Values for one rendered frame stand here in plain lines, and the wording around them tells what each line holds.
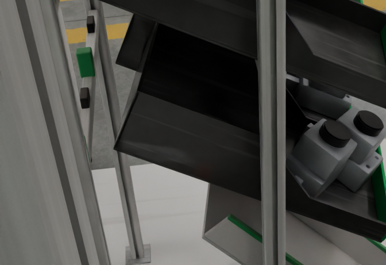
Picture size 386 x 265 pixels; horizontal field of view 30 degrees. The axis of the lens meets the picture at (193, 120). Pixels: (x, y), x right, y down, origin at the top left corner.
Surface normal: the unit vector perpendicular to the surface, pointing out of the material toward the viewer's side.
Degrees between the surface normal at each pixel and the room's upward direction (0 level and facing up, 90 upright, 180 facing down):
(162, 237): 0
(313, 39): 25
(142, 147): 90
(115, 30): 0
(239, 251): 90
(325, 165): 77
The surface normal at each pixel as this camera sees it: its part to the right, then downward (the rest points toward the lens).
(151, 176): -0.07, -0.80
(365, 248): -0.10, 0.61
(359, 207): 0.35, -0.72
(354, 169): -0.57, 0.34
